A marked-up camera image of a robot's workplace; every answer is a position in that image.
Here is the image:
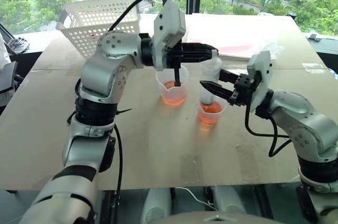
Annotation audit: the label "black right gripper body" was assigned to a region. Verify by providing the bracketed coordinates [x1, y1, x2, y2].
[228, 73, 256, 107]

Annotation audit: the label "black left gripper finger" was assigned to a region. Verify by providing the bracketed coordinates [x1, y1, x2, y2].
[183, 52, 213, 64]
[183, 42, 219, 54]

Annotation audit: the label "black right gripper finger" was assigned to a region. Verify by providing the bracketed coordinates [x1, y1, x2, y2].
[219, 68, 243, 84]
[199, 80, 236, 101]

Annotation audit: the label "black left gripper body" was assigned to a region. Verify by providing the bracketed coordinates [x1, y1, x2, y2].
[165, 39, 186, 88]

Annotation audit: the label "clear plastic syringe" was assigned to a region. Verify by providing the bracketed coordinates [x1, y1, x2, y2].
[200, 50, 223, 107]

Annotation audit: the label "small clear cup red liquid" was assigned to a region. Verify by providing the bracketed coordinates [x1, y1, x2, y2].
[197, 99, 228, 127]

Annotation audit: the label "large clear cup red liquid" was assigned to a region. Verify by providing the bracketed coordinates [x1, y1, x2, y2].
[155, 64, 190, 107]

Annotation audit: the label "crumpled clear plastic bag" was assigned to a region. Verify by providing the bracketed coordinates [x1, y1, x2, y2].
[259, 35, 285, 59]

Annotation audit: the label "clear tape strip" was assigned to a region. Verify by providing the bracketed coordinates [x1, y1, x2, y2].
[302, 63, 325, 73]

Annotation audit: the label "white perforated plastic basket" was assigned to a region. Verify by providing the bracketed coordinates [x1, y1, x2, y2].
[55, 0, 142, 59]

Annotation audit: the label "dark side desk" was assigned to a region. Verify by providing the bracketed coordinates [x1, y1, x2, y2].
[303, 32, 338, 82]

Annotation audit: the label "white rounded robot leg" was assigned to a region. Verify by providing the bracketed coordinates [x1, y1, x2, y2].
[140, 188, 173, 224]
[210, 185, 248, 213]

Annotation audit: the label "grey robot torso edge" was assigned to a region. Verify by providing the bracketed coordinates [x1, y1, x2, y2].
[152, 210, 281, 224]

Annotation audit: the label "white cloth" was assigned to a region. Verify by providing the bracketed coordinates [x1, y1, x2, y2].
[0, 32, 12, 68]

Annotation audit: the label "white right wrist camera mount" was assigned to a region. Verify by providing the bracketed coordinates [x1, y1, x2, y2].
[246, 50, 273, 113]

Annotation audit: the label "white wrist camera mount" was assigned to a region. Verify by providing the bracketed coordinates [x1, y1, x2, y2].
[154, 0, 187, 71]
[246, 50, 273, 113]

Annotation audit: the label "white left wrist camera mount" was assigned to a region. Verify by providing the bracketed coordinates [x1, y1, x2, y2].
[154, 0, 187, 71]

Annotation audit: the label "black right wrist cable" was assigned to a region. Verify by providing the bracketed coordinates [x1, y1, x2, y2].
[245, 101, 293, 157]

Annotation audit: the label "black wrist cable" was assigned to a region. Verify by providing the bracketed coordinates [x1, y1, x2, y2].
[245, 101, 293, 157]
[109, 0, 172, 32]

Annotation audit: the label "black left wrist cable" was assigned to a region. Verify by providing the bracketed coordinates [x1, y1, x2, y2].
[109, 0, 172, 32]

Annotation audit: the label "thin white cable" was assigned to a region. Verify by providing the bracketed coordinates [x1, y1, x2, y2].
[174, 186, 220, 212]

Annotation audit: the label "black left upper arm cable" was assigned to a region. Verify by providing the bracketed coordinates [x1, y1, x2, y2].
[112, 124, 124, 209]

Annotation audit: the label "tangled black cables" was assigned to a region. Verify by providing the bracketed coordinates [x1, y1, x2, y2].
[7, 37, 30, 53]

